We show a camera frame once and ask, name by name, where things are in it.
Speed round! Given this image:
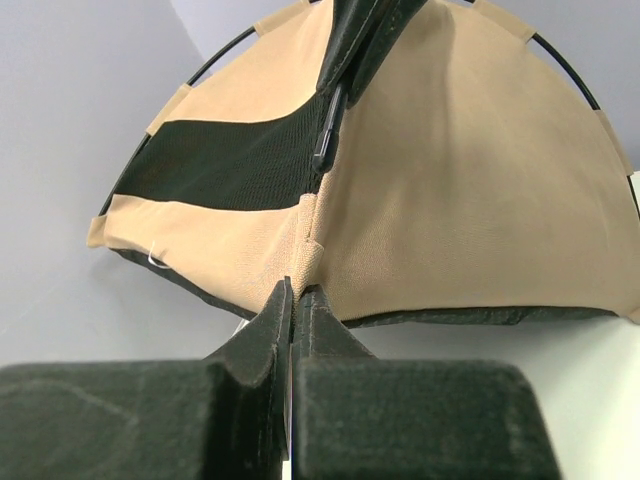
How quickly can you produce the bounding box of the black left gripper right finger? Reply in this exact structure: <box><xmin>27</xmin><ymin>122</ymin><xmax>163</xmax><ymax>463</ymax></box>
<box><xmin>291</xmin><ymin>288</ymin><xmax>561</xmax><ymax>479</ymax></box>

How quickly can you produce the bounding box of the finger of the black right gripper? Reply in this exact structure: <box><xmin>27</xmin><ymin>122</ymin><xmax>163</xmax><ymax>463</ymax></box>
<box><xmin>347</xmin><ymin>0</ymin><xmax>427</xmax><ymax>108</ymax></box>
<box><xmin>317</xmin><ymin>0</ymin><xmax>385</xmax><ymax>93</ymax></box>

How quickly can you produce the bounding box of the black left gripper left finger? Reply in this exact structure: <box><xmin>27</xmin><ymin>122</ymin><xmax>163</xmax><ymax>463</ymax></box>
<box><xmin>1</xmin><ymin>279</ymin><xmax>294</xmax><ymax>479</ymax></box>

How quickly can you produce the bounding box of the black tent pole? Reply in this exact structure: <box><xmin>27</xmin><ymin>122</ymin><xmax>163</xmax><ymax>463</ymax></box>
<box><xmin>94</xmin><ymin>0</ymin><xmax>640</xmax><ymax>221</ymax></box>
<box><xmin>312</xmin><ymin>82</ymin><xmax>347</xmax><ymax>174</ymax></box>

